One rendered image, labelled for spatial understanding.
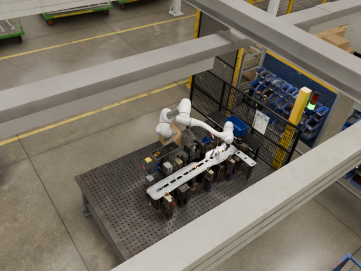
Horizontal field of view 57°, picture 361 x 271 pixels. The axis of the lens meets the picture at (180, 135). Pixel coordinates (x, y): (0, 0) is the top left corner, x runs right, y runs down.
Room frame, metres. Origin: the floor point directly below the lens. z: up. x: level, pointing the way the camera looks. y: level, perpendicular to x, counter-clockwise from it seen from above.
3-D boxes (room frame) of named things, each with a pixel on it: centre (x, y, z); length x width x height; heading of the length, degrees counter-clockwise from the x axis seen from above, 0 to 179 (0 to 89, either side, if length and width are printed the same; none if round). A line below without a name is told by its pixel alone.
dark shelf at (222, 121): (3.55, -0.74, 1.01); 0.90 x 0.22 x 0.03; 44
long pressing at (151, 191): (2.76, -0.23, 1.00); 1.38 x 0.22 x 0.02; 134
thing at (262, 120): (3.42, -1.03, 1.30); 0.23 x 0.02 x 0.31; 44
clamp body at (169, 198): (2.24, 0.06, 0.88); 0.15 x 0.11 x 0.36; 44
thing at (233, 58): (5.57, -0.50, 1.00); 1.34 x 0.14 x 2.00; 40
